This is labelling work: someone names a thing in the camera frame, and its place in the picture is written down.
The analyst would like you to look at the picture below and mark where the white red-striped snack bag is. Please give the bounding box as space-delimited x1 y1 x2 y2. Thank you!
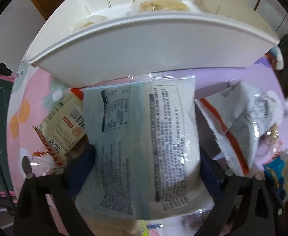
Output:
195 81 284 176

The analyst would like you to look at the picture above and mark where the large pale blue snack bag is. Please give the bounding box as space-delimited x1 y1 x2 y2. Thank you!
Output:
75 76 214 220

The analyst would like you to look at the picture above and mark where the round clear-wrapped pastry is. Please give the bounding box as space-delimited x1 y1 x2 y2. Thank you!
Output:
127 0 190 15

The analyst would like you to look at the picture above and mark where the clear-wrapped beige pastry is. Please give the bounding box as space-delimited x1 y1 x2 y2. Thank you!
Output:
72 15 109 32

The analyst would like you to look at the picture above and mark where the blue yellow snack packet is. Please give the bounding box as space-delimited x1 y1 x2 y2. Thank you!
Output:
263 151 288 202

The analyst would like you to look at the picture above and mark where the beige UFO noodle packet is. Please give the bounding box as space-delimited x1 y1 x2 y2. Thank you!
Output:
34 88 86 167

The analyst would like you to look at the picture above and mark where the pink cartoon bed sheet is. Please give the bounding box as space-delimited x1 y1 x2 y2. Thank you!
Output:
6 54 288 236

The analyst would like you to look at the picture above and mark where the white plastic organizer bin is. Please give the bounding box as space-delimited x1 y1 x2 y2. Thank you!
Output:
26 0 279 88

